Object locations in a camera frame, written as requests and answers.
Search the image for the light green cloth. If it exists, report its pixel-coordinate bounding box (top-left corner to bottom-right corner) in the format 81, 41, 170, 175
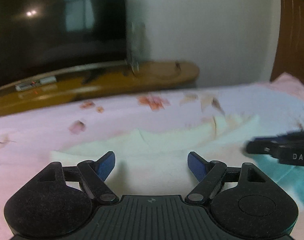
50, 115, 304, 211

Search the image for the black curved television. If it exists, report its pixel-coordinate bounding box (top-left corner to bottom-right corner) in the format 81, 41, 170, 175
0, 0, 127, 87

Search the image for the wooden TV cabinet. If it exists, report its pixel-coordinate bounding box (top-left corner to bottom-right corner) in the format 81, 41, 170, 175
0, 61, 200, 117

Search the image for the silver set-top box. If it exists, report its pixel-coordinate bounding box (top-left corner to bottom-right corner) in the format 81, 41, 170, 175
15, 76, 57, 92

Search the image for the black cable on cabinet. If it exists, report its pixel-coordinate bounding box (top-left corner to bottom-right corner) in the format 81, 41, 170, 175
151, 60, 190, 79

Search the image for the pink floral bed sheet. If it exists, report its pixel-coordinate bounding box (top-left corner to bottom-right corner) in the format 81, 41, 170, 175
0, 75, 304, 239

